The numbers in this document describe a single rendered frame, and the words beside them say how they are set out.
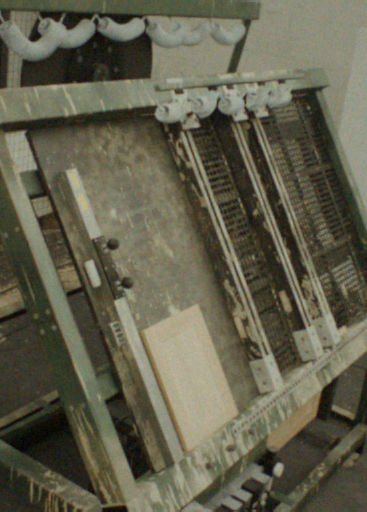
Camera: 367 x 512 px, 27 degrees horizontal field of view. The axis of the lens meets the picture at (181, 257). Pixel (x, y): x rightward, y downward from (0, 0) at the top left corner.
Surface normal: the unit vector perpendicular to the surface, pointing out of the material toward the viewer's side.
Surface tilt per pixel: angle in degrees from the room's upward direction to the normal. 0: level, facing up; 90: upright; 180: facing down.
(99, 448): 90
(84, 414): 90
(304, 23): 90
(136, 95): 57
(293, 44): 90
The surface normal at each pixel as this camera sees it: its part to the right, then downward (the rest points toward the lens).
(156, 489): 0.75, -0.26
